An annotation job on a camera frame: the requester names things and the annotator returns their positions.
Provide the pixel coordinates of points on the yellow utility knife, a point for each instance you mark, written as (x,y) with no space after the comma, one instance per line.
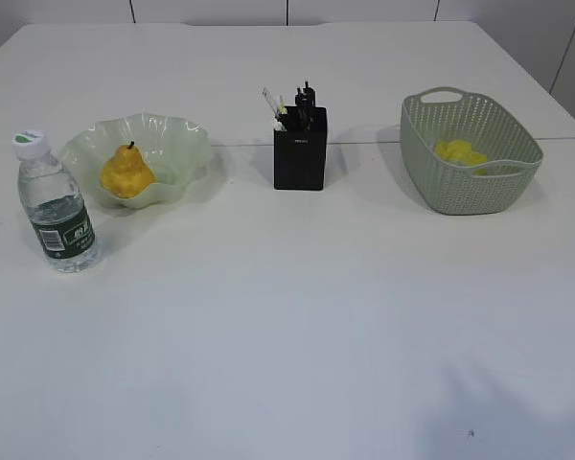
(282,106)

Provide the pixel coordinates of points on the black pen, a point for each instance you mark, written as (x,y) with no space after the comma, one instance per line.
(302,103)
(287,121)
(309,93)

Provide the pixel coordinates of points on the green utility knife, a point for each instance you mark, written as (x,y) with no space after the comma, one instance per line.
(278,125)

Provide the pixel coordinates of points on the black square pen holder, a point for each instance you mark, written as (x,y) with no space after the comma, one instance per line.
(299,156)

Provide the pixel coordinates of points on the green woven plastic basket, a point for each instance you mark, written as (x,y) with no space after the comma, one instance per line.
(446,113)

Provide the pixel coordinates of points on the transparent plastic ruler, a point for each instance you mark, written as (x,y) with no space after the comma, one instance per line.
(273,103)

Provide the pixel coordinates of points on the green wavy glass plate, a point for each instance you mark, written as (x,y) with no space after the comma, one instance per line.
(177,151)

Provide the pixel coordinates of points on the clear water bottle green label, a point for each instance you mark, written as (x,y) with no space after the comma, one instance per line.
(53,203)

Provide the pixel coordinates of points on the yellow pear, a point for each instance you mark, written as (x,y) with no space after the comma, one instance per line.
(126,174)

